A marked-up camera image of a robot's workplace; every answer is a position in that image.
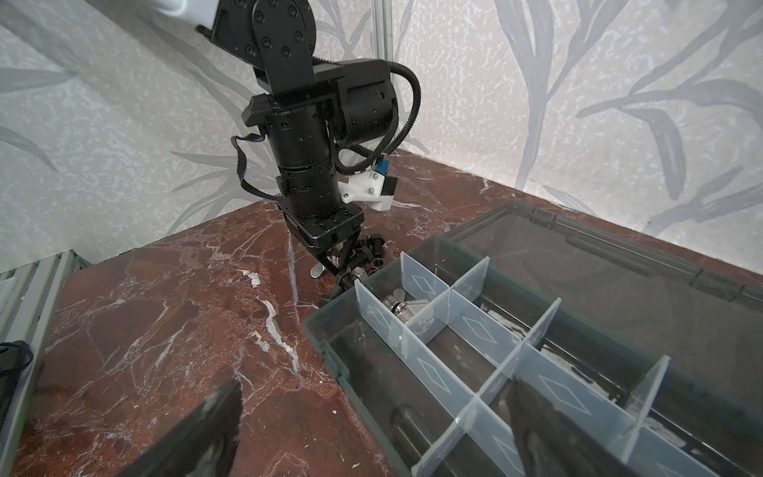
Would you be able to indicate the grey plastic compartment organizer box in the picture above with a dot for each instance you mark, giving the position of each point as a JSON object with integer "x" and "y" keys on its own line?
{"x": 656, "y": 358}

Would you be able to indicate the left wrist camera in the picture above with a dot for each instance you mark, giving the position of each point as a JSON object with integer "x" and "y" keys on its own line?
{"x": 369, "y": 188}

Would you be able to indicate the aluminium cage frame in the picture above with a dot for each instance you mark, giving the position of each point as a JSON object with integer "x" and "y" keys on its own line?
{"x": 382, "y": 30}

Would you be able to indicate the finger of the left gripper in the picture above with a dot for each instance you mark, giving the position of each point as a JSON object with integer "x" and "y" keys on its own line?
{"x": 331, "y": 259}
{"x": 348, "y": 250}

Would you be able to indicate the silver screws inside organizer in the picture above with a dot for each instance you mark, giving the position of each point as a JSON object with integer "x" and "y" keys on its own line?
{"x": 402, "y": 307}

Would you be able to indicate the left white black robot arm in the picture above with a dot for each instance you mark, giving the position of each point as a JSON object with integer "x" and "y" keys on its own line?
{"x": 324, "y": 121}

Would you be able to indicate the aluminium front rail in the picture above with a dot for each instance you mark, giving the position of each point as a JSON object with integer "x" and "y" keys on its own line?
{"x": 29, "y": 300}

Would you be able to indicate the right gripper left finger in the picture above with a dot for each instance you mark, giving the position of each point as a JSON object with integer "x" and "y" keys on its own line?
{"x": 204, "y": 443}

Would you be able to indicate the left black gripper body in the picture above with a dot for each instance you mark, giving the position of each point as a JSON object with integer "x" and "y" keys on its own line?
{"x": 324, "y": 233}

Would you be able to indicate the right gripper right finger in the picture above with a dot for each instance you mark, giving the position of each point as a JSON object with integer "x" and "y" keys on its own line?
{"x": 551, "y": 444}

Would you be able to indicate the pile of black nuts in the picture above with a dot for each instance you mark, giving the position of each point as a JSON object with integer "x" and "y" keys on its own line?
{"x": 369, "y": 258}

